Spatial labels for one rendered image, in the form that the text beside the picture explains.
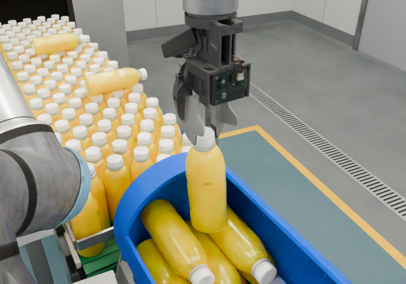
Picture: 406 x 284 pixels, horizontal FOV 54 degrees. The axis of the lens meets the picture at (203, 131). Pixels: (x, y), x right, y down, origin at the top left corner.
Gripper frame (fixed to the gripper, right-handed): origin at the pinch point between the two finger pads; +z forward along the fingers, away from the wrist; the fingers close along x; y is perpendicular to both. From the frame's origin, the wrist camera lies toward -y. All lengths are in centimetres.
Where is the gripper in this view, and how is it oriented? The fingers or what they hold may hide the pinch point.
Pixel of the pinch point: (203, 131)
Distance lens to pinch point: 65.6
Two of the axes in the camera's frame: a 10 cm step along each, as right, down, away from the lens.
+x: 8.6, -2.7, 4.4
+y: 5.1, 4.5, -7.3
